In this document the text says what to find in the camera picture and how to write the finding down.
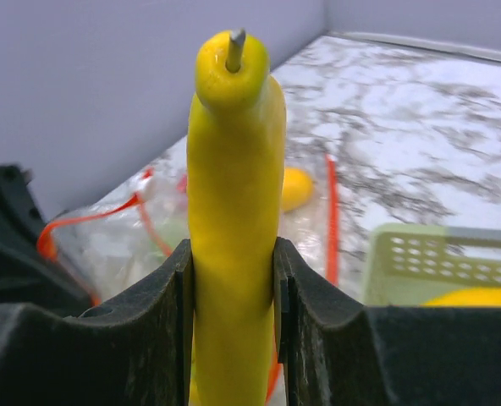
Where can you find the clear zip bag red zipper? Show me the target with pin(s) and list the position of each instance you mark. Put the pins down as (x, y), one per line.
(119, 241)

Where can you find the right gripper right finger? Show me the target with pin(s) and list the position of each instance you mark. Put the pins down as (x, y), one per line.
(336, 351)

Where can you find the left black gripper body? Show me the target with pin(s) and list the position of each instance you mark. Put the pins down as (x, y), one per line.
(25, 276)

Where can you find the single yellow banana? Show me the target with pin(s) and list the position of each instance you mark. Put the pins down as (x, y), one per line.
(468, 297)
(235, 169)

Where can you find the green plastic basket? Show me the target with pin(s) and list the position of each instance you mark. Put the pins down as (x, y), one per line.
(410, 264)

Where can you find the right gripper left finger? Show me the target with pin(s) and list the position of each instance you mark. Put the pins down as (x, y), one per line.
(133, 349)

